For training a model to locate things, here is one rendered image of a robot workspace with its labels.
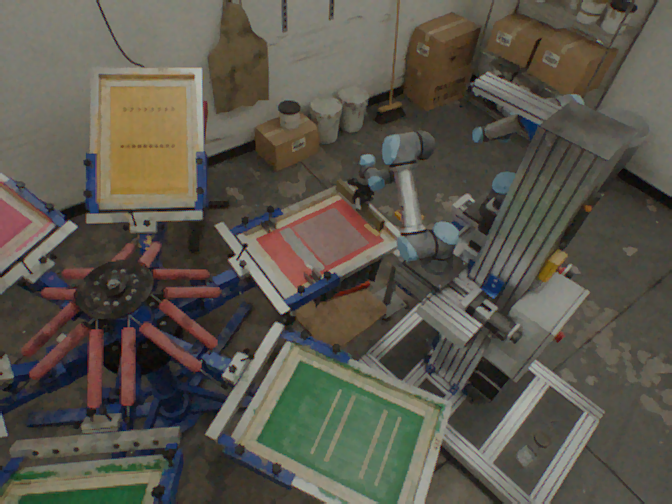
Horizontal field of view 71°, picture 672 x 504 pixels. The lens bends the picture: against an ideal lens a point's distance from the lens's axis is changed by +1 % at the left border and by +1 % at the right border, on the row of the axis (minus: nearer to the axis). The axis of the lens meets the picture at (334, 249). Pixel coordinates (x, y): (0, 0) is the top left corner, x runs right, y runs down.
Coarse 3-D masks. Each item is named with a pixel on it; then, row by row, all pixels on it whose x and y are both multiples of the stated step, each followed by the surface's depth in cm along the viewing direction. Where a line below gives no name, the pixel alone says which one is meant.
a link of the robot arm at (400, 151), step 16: (384, 144) 197; (400, 144) 192; (416, 144) 193; (384, 160) 199; (400, 160) 193; (416, 160) 196; (400, 176) 196; (400, 192) 198; (416, 192) 198; (400, 208) 201; (416, 208) 198; (416, 224) 199; (400, 240) 201; (416, 240) 198; (432, 240) 200; (416, 256) 199
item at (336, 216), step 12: (336, 204) 284; (348, 204) 285; (312, 216) 277; (324, 216) 277; (336, 216) 278; (348, 216) 278; (360, 216) 279; (300, 228) 270; (312, 228) 270; (324, 228) 271; (336, 228) 272; (264, 240) 262; (276, 240) 263; (312, 240) 265; (276, 252) 257; (288, 252) 258
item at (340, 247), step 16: (352, 224) 274; (320, 240) 265; (336, 240) 266; (352, 240) 266; (368, 240) 267; (288, 256) 256; (320, 256) 257; (336, 256) 258; (352, 256) 259; (288, 272) 249; (320, 272) 250
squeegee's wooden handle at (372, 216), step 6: (336, 180) 271; (342, 180) 271; (336, 186) 274; (342, 186) 268; (348, 186) 267; (342, 192) 271; (348, 192) 265; (348, 198) 268; (360, 204) 260; (366, 204) 258; (360, 210) 263; (366, 210) 257; (372, 210) 256; (366, 216) 260; (372, 216) 255; (378, 216) 253; (372, 222) 257; (378, 222) 252; (384, 222) 253; (378, 228) 255
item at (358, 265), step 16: (288, 208) 275; (304, 208) 279; (384, 224) 271; (240, 240) 257; (256, 256) 250; (368, 256) 255; (384, 256) 260; (272, 272) 244; (336, 272) 247; (352, 272) 250
